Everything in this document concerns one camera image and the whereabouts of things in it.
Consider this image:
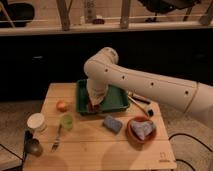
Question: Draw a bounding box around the red-orange bowl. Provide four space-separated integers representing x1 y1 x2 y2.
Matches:
126 116 157 144

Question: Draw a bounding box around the green plastic cup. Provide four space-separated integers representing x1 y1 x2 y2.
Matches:
60 115 73 130

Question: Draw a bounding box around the black cable on floor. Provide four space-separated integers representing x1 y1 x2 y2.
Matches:
168 132 213 171

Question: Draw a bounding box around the grey cloth in bowl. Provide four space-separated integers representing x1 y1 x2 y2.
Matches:
130 121 156 140

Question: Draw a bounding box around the metal fork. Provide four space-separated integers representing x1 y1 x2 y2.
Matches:
51 124 62 152

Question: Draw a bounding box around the orange fruit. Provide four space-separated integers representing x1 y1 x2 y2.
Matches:
56 100 68 112

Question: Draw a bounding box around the green plastic tray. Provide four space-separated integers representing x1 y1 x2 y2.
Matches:
76 79 130 115

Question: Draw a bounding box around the black office chair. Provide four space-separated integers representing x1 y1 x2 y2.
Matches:
0 0 35 28

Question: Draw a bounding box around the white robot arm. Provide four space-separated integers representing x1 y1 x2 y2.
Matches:
84 47 213 129

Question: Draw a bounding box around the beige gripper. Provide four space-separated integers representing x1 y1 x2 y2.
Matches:
86 78 108 104

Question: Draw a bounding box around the blue sponge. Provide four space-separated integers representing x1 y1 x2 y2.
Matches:
103 115 123 134

